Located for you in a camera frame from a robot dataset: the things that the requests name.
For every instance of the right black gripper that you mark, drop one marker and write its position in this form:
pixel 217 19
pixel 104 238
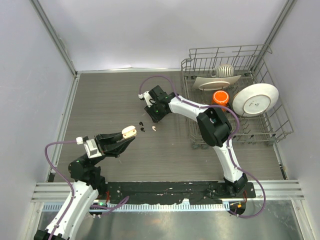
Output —
pixel 155 118

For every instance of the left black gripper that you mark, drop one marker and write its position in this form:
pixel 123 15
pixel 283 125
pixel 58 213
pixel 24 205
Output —
pixel 108 144

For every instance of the beige earbud charging case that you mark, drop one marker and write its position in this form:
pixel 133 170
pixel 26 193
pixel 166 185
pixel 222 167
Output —
pixel 128 132

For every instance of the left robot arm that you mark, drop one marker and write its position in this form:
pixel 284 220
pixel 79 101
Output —
pixel 88 183

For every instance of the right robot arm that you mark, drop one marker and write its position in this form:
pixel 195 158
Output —
pixel 215 130

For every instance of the white square plate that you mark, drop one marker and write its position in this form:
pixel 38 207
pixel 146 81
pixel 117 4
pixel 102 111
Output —
pixel 214 83

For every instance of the orange mug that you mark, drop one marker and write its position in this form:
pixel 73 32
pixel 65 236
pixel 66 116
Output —
pixel 220 97

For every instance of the striped ceramic mug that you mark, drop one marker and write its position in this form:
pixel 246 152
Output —
pixel 223 71

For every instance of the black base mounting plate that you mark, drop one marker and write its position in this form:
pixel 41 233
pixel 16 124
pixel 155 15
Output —
pixel 173 192

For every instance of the white round plate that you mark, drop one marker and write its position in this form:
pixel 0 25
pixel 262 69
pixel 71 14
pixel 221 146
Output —
pixel 255 100

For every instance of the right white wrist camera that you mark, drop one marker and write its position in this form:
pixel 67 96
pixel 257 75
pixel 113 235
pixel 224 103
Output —
pixel 144 96

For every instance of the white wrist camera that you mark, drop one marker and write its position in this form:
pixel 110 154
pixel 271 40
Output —
pixel 144 96
pixel 90 146

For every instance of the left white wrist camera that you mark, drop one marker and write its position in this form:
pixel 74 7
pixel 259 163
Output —
pixel 90 146

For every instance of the grey wire dish rack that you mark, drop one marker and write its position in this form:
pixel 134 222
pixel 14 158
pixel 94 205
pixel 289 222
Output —
pixel 248 61

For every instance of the white slotted cable duct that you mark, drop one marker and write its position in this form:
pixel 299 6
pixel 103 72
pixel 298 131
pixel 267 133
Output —
pixel 183 207

